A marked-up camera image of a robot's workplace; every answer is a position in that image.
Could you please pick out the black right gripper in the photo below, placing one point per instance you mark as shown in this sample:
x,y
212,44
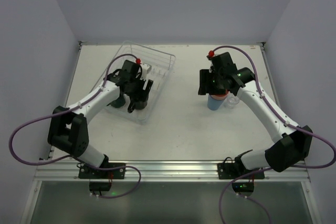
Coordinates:
x,y
217,87

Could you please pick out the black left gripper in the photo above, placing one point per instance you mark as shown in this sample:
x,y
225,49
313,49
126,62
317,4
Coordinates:
x,y
139,91

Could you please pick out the black mug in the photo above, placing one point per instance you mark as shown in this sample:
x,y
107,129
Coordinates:
x,y
137,105

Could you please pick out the pink plastic cup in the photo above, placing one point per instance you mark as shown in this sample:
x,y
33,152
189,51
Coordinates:
x,y
218,97

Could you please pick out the blue plastic cup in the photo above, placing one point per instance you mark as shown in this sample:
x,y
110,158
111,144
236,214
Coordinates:
x,y
213,104

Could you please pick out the clear glass cup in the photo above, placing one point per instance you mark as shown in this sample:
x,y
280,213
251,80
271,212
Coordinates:
x,y
231,101

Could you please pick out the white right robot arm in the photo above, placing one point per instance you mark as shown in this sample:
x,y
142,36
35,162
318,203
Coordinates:
x,y
291,143

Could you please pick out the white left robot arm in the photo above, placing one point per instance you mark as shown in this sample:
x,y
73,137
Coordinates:
x,y
68,130

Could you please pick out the clear plastic dish rack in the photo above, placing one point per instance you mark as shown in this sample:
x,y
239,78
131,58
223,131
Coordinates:
x,y
161,62

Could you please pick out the dark green mug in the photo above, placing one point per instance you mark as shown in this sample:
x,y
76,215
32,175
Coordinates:
x,y
118,103

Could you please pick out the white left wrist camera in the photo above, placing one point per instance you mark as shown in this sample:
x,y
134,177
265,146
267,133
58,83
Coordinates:
x,y
146,69

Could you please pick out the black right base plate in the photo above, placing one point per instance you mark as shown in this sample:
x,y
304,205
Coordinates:
x,y
232,168

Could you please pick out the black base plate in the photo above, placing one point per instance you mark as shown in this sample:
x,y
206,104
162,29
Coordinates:
x,y
116,171
232,168

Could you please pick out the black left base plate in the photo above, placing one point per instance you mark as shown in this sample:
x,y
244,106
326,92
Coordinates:
x,y
116,171

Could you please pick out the aluminium mounting rail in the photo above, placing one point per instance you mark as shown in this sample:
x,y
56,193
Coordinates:
x,y
165,171

